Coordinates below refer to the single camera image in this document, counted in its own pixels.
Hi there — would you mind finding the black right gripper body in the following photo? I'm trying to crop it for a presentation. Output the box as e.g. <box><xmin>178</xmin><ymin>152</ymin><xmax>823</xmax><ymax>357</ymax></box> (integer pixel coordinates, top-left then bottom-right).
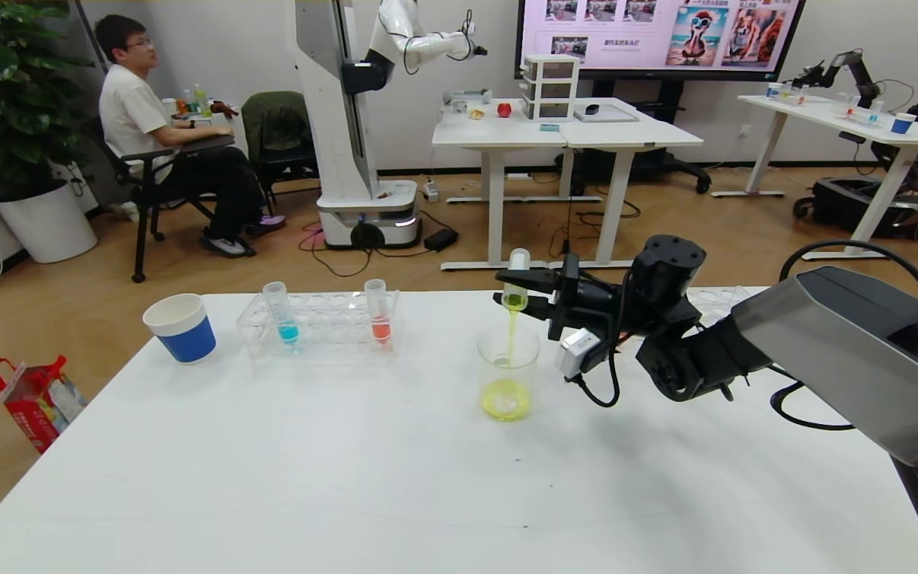
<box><xmin>547</xmin><ymin>252</ymin><xmax>621</xmax><ymax>341</ymax></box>

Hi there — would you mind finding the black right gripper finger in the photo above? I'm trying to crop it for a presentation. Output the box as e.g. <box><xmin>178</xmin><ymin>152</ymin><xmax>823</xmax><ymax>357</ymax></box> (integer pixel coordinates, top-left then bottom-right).
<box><xmin>494</xmin><ymin>268</ymin><xmax>560</xmax><ymax>294</ymax></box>
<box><xmin>492</xmin><ymin>292</ymin><xmax>553</xmax><ymax>320</ymax></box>

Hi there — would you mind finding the yellow pigment test tube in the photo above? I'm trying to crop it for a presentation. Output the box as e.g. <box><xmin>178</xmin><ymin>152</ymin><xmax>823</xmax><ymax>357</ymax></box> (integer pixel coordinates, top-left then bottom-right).
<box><xmin>503</xmin><ymin>248</ymin><xmax>532</xmax><ymax>313</ymax></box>

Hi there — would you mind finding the red pigment test tube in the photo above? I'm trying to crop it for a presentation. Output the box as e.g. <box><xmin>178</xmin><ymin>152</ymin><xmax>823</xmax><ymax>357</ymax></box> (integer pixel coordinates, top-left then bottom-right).
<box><xmin>363</xmin><ymin>279</ymin><xmax>393</xmax><ymax>345</ymax></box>

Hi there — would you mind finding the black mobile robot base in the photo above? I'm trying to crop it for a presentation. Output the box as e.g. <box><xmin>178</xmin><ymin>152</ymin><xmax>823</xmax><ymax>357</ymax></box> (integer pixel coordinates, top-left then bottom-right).
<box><xmin>794</xmin><ymin>175</ymin><xmax>918</xmax><ymax>240</ymax></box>

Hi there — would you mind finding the clear glass beaker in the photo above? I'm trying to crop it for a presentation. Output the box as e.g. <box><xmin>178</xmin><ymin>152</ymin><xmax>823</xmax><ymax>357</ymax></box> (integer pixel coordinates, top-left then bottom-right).
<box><xmin>477</xmin><ymin>323</ymin><xmax>540</xmax><ymax>422</ymax></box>

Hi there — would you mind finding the clear acrylic test tube rack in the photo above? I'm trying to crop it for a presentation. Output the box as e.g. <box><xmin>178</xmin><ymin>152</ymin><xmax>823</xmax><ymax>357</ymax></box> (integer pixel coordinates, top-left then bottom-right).
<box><xmin>236</xmin><ymin>289</ymin><xmax>406</xmax><ymax>360</ymax></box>
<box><xmin>684</xmin><ymin>285</ymin><xmax>756</xmax><ymax>321</ymax></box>

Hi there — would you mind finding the blue pigment test tube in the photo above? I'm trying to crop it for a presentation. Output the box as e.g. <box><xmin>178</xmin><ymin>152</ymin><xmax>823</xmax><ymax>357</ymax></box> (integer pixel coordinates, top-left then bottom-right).
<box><xmin>262</xmin><ymin>281</ymin><xmax>301</xmax><ymax>348</ymax></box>

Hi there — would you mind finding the white standing desk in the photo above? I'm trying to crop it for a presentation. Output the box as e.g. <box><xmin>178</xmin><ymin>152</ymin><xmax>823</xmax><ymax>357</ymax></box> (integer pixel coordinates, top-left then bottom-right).
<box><xmin>432</xmin><ymin>100</ymin><xmax>571</xmax><ymax>272</ymax></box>
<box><xmin>548</xmin><ymin>98</ymin><xmax>704</xmax><ymax>270</ymax></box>

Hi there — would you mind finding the black display stand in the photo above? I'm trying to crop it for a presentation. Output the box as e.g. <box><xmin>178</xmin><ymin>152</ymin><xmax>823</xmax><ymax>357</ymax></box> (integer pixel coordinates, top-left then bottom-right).
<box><xmin>555</xmin><ymin>78</ymin><xmax>711</xmax><ymax>195</ymax></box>

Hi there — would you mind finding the grey flat tray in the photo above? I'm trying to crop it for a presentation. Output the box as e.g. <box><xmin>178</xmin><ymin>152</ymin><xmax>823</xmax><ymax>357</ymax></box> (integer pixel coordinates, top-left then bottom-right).
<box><xmin>573</xmin><ymin>104</ymin><xmax>640</xmax><ymax>124</ymax></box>

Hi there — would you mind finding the white drawer organizer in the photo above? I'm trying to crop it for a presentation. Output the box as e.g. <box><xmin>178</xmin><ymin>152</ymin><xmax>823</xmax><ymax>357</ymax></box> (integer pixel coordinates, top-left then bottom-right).
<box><xmin>521</xmin><ymin>54</ymin><xmax>581</xmax><ymax>122</ymax></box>

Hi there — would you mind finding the white humanoid robot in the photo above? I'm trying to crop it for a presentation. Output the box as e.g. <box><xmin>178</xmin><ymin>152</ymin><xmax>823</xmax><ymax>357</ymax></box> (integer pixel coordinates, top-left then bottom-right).
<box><xmin>293</xmin><ymin>0</ymin><xmax>488</xmax><ymax>250</ymax></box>

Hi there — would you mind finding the chair with green jacket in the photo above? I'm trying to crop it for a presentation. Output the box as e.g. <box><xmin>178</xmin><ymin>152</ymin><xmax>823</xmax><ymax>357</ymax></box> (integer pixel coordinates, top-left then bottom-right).
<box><xmin>241</xmin><ymin>90</ymin><xmax>320</xmax><ymax>216</ymax></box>

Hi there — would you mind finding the long white desk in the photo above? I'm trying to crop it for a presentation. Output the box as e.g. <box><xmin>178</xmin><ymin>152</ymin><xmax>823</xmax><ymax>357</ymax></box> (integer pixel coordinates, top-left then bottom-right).
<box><xmin>712</xmin><ymin>94</ymin><xmax>918</xmax><ymax>261</ymax></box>

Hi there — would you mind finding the blue white paper cup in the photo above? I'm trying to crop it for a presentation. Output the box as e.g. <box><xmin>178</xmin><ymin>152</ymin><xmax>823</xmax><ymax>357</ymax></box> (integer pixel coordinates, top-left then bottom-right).
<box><xmin>143</xmin><ymin>293</ymin><xmax>218</xmax><ymax>365</ymax></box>

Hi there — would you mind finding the black office chair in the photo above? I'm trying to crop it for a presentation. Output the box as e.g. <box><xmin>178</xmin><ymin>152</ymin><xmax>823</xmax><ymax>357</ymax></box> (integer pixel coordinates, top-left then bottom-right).
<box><xmin>84</xmin><ymin>120</ymin><xmax>257</xmax><ymax>284</ymax></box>

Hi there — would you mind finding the person in white shirt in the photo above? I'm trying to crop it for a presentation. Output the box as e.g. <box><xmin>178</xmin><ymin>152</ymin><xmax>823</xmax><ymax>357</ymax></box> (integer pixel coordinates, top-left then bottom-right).
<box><xmin>95</xmin><ymin>14</ymin><xmax>286</xmax><ymax>258</ymax></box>

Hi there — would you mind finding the white plant pot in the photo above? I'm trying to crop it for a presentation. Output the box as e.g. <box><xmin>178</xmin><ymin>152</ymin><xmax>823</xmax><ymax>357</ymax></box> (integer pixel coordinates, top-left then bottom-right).
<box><xmin>0</xmin><ymin>179</ymin><xmax>99</xmax><ymax>265</ymax></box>

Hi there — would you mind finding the red gift bag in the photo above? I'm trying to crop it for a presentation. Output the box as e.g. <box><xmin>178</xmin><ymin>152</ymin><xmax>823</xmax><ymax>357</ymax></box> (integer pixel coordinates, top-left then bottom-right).
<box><xmin>0</xmin><ymin>356</ymin><xmax>87</xmax><ymax>454</ymax></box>

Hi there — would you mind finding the green leafy plant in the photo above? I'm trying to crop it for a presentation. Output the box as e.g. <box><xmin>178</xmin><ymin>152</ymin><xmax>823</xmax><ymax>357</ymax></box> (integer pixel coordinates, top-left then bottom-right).
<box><xmin>0</xmin><ymin>0</ymin><xmax>97</xmax><ymax>204</ymax></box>

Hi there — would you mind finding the black floor cable bundle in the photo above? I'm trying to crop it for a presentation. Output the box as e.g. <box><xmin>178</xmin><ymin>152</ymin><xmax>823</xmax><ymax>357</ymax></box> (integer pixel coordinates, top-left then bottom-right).
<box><xmin>548</xmin><ymin>198</ymin><xmax>643</xmax><ymax>258</ymax></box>

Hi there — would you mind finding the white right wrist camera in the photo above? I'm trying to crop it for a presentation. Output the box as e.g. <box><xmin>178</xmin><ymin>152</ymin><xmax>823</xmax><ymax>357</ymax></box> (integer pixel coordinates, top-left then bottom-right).
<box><xmin>555</xmin><ymin>327</ymin><xmax>605</xmax><ymax>380</ymax></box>

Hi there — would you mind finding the large wall display screen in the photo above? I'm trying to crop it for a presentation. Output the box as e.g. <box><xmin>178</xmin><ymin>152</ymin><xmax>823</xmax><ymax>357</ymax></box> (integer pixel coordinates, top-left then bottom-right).
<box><xmin>515</xmin><ymin>0</ymin><xmax>806</xmax><ymax>81</ymax></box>

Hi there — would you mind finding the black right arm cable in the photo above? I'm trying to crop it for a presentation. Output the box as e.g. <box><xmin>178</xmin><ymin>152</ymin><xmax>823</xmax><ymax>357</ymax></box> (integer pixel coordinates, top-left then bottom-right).
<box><xmin>770</xmin><ymin>238</ymin><xmax>918</xmax><ymax>432</ymax></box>

